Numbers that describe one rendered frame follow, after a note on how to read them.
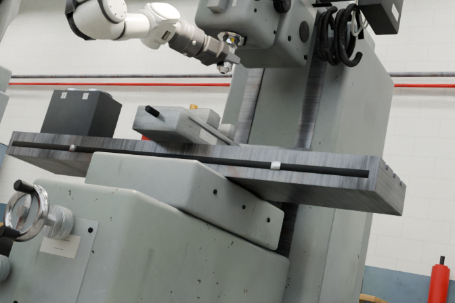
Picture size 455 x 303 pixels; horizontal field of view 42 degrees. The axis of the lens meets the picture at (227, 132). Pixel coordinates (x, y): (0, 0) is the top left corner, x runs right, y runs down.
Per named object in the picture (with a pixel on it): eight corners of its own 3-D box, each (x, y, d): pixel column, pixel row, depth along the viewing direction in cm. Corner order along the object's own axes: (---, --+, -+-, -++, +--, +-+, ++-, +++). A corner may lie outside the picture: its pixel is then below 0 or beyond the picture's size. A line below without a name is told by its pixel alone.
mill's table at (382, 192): (374, 191, 129) (380, 155, 132) (4, 153, 196) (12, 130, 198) (402, 216, 148) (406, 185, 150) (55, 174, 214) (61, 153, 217)
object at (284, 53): (284, 42, 183) (300, -31, 190) (217, 44, 196) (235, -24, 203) (307, 69, 198) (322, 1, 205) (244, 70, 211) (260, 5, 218)
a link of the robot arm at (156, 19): (185, 17, 167) (158, 17, 155) (168, 41, 171) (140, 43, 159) (169, 2, 168) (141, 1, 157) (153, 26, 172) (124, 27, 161)
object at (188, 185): (186, 209, 136) (199, 159, 139) (77, 193, 154) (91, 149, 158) (279, 251, 176) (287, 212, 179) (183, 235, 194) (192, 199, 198)
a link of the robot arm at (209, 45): (233, 36, 173) (199, 17, 167) (225, 66, 171) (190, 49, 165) (210, 46, 184) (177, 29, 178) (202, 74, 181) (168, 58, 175)
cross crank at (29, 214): (19, 241, 111) (38, 180, 115) (-20, 232, 118) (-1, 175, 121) (78, 257, 124) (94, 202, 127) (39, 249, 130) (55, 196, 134)
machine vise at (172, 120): (175, 131, 151) (185, 91, 154) (131, 128, 160) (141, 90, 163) (242, 172, 179) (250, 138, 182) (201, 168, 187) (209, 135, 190)
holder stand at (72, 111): (84, 143, 192) (101, 86, 197) (36, 139, 203) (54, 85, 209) (107, 155, 202) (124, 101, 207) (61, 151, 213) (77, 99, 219)
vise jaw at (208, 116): (206, 122, 163) (210, 109, 164) (163, 120, 171) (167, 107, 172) (218, 130, 167) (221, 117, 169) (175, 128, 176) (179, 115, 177)
